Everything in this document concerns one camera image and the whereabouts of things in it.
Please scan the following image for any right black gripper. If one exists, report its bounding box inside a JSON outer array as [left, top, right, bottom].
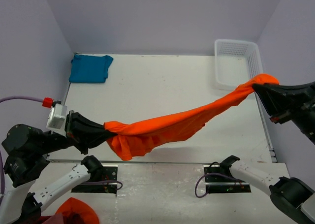
[[252, 77, 315, 141]]

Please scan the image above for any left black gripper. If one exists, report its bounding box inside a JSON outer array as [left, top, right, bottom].
[[35, 108, 120, 154]]

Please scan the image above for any orange t shirt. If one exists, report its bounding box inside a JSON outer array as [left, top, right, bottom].
[[104, 74, 279, 161]]

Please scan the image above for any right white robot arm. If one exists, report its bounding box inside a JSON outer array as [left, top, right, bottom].
[[220, 83, 315, 224]]

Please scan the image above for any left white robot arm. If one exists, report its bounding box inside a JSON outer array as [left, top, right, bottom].
[[0, 109, 116, 224]]

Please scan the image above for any white plastic basket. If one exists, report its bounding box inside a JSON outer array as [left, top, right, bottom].
[[215, 39, 263, 91]]

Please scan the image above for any folded blue t shirt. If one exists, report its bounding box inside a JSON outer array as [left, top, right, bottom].
[[69, 54, 114, 84]]

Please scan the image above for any orange cloth in pile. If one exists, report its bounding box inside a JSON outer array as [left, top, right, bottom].
[[55, 197, 100, 224]]

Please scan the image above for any pink cloth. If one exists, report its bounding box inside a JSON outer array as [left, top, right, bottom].
[[43, 214, 64, 224]]

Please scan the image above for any dark red cloth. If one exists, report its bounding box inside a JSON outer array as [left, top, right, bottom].
[[35, 216, 55, 224]]

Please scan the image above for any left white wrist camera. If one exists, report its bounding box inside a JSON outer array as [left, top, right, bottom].
[[46, 103, 67, 130]]

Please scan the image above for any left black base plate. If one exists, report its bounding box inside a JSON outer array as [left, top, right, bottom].
[[71, 166, 121, 194]]

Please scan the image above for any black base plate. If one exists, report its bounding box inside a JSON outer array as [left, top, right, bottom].
[[204, 164, 251, 194], [71, 166, 121, 194]]

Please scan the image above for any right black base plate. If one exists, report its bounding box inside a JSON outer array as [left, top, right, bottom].
[[204, 164, 251, 194]]

